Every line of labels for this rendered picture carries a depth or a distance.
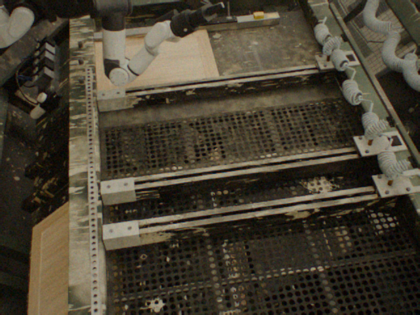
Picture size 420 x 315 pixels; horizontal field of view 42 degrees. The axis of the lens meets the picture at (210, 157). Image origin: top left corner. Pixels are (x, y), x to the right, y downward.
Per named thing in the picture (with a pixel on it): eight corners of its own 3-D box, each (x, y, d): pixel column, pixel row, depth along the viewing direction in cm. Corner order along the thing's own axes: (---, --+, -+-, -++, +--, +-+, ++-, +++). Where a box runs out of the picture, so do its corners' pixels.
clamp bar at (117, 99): (98, 100, 250) (88, 58, 232) (350, 68, 261) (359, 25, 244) (99, 115, 243) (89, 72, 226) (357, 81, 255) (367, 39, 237)
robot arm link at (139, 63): (156, 61, 217) (126, 93, 225) (159, 50, 225) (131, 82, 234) (134, 43, 213) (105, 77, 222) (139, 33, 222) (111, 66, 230)
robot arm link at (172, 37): (180, 33, 207) (157, 44, 212) (195, 37, 216) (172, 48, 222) (172, 5, 208) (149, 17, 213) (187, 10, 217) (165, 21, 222)
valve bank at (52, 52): (16, 48, 278) (46, 19, 268) (40, 64, 287) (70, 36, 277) (8, 117, 245) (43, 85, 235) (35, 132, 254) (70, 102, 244)
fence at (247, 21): (95, 39, 281) (93, 32, 278) (276, 18, 290) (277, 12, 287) (95, 44, 278) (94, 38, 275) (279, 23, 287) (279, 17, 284)
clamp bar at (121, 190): (103, 189, 215) (92, 147, 197) (393, 148, 227) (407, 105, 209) (104, 209, 208) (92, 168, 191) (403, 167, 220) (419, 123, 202)
